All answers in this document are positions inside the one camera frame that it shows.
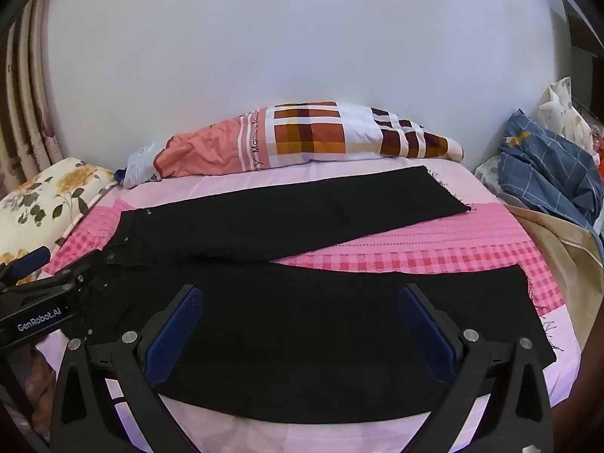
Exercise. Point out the blue plaid cloth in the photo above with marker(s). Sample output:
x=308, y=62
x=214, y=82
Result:
x=542, y=165

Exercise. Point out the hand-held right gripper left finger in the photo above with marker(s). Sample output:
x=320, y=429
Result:
x=170, y=339

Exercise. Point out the orange plaid quilt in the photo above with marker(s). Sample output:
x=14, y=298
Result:
x=306, y=137

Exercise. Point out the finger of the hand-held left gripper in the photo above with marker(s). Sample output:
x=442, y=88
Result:
x=28, y=264
x=66, y=281

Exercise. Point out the white floral cloth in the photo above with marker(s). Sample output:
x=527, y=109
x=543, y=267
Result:
x=564, y=113

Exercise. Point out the beige patterned curtain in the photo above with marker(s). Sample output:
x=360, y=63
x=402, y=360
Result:
x=28, y=127

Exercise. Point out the dark wooden furniture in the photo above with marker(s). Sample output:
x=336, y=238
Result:
x=585, y=42

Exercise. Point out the black pants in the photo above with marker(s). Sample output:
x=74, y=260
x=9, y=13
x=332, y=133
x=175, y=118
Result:
x=283, y=330

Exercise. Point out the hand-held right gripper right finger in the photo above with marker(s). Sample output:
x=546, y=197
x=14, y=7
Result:
x=427, y=335

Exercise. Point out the pink checkered bedsheet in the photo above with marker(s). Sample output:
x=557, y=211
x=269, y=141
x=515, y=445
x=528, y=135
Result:
x=424, y=250

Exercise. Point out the beige cloth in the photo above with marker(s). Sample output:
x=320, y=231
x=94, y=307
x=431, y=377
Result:
x=561, y=255

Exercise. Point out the yellow floral pillow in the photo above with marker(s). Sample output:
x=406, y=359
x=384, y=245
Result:
x=42, y=203

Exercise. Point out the small blue object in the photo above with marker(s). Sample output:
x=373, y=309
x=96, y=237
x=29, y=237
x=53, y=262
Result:
x=120, y=175

